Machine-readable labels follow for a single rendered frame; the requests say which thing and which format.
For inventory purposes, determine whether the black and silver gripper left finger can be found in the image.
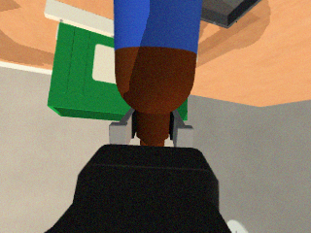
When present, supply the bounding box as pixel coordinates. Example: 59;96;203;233
109;108;137;145

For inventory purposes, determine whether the grey rectangular tray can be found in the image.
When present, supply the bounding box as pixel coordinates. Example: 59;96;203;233
201;0;261;29

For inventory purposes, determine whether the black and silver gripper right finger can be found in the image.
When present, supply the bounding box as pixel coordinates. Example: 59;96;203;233
169;109;194;148

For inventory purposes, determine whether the blue and brown bottle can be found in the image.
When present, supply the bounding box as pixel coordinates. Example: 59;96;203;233
114;0;202;147

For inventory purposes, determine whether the green crate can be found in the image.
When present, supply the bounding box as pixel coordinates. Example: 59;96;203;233
48;22;131;121

